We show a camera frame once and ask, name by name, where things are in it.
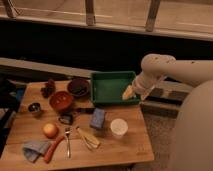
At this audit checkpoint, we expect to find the yellow banana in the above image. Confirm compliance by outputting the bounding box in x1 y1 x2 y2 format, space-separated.
76 127 100 150

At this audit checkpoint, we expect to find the red bowl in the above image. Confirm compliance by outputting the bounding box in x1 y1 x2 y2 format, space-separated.
49 91 74 113

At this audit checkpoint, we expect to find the dark grape bunch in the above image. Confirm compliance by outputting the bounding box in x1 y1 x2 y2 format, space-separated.
41 79 56 98

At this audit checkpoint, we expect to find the dark brown bowl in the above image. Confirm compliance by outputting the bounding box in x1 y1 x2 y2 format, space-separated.
67 78 90 97

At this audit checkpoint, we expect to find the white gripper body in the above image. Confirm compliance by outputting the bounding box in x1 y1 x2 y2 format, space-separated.
132 75 153 101

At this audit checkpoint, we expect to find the white plastic cup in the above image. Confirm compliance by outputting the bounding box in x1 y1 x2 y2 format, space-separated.
110 118 128 138

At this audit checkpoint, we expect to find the blue sponge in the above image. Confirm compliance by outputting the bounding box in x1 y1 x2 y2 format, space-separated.
90 108 105 129

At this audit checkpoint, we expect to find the blue grey cloth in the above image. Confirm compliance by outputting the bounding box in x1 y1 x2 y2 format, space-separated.
22 141 51 163

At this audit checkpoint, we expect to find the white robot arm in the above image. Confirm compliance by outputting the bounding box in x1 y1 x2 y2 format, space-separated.
130 54 213 171

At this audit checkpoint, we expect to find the red yellow apple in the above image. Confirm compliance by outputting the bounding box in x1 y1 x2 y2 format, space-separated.
43 123 58 138

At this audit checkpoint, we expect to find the small metal cup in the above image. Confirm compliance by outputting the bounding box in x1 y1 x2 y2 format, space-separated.
28 102 42 117

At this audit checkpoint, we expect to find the silver fork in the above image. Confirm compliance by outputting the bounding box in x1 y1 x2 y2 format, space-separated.
65 127 71 158

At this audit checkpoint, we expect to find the green plastic tray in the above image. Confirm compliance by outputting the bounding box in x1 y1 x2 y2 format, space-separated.
90 71 140 106

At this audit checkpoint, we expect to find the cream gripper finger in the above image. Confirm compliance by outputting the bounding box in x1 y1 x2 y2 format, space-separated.
122 85 135 100

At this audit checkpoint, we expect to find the wooden board table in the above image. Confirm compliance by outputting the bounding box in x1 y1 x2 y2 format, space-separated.
0 82 154 171

